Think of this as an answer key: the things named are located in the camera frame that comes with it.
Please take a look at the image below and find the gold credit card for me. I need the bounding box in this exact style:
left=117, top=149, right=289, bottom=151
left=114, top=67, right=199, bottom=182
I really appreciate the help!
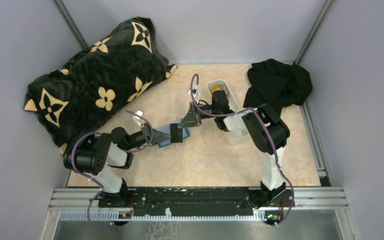
left=210, top=84, right=223, bottom=94

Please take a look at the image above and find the black credit card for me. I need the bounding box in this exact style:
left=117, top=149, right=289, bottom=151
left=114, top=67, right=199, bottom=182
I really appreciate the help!
left=169, top=123, right=183, bottom=144

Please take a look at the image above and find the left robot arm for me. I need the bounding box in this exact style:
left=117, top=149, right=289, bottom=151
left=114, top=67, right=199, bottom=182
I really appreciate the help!
left=63, top=123, right=172, bottom=195

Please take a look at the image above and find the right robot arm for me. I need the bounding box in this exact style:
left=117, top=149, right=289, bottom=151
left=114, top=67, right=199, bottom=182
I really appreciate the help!
left=178, top=89, right=290, bottom=199

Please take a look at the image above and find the white oblong plastic bin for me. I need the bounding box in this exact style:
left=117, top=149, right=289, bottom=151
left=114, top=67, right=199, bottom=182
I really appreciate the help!
left=206, top=79, right=250, bottom=146

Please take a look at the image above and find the black flower-patterned pillow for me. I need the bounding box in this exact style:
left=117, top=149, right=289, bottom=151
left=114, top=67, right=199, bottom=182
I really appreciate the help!
left=24, top=16, right=177, bottom=153

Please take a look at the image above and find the black cloth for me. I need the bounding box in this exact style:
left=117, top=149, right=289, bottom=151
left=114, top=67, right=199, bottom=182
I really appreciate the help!
left=243, top=58, right=313, bottom=115

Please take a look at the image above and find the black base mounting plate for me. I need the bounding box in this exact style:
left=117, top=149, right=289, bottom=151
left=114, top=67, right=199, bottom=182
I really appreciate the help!
left=98, top=187, right=292, bottom=217

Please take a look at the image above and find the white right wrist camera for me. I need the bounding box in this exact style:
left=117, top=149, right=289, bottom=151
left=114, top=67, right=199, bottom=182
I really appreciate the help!
left=191, top=84, right=200, bottom=102

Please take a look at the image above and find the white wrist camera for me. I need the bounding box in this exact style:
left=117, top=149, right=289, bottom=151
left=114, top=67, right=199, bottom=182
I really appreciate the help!
left=132, top=110, right=144, bottom=121
left=191, top=84, right=200, bottom=102

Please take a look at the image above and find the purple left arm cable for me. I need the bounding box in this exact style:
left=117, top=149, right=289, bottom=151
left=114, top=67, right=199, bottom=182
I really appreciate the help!
left=71, top=110, right=155, bottom=229

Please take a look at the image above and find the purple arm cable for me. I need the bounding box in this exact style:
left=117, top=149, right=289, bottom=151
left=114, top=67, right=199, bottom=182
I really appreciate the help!
left=189, top=73, right=296, bottom=228
left=71, top=110, right=155, bottom=229

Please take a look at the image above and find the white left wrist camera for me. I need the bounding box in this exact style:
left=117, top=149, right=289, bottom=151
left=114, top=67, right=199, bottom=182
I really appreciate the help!
left=132, top=110, right=144, bottom=121

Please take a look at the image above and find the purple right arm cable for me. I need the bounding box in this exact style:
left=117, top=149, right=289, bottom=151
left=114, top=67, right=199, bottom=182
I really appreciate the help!
left=189, top=73, right=296, bottom=228

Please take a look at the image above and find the aluminium front rail frame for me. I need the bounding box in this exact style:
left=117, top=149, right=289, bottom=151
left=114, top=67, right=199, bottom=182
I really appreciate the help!
left=40, top=186, right=360, bottom=240

